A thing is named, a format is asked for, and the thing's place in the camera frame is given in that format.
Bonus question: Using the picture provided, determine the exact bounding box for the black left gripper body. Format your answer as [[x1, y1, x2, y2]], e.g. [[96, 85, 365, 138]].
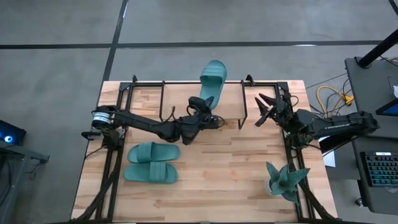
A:
[[192, 108, 225, 131]]

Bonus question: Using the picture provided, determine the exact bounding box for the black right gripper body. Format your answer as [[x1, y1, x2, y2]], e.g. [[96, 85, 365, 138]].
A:
[[269, 95, 295, 124]]

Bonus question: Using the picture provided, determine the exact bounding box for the green rubber slide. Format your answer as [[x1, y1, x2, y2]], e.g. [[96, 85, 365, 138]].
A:
[[126, 141, 181, 164], [198, 60, 228, 110], [123, 161, 179, 184]]

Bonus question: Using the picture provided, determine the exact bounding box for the wooden shelf with black legs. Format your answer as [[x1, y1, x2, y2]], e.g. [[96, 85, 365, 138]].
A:
[[159, 80, 249, 130]]

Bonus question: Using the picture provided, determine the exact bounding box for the black flat box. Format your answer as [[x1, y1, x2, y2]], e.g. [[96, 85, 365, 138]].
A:
[[318, 132, 358, 155]]

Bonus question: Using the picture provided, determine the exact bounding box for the white paper sheet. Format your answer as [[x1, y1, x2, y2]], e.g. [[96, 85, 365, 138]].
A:
[[322, 151, 336, 168]]

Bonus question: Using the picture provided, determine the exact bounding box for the green succulent in white pot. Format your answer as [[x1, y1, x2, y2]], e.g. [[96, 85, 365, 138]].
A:
[[263, 161, 311, 205]]

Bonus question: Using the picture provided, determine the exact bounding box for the large grey desk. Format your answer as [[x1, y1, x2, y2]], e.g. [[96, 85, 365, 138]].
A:
[[344, 57, 398, 139]]

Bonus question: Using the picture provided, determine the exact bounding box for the blue screen tablet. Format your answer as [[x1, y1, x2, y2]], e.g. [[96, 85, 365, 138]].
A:
[[375, 98, 398, 118]]

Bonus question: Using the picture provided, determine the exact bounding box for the black round pole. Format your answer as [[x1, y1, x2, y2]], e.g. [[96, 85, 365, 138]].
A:
[[356, 29, 398, 68]]

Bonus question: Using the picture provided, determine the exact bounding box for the black backlit keyboard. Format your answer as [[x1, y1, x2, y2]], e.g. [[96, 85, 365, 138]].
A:
[[359, 151, 398, 188]]

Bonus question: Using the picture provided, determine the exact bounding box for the small grey desk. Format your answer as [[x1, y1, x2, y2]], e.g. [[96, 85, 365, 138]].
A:
[[351, 136, 398, 216]]

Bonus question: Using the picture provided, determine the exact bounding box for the grey metal cart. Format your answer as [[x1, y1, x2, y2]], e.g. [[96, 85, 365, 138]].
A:
[[0, 139, 50, 224]]

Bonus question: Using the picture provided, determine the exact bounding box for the yellow floor cable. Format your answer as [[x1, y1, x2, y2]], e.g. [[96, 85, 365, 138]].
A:
[[316, 85, 355, 118]]

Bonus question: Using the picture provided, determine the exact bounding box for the black metal rig frame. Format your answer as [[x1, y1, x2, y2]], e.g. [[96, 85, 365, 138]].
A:
[[70, 74, 340, 224]]

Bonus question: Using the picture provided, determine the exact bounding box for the black computer with ring light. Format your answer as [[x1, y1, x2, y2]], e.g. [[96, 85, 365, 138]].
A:
[[0, 119, 27, 147]]

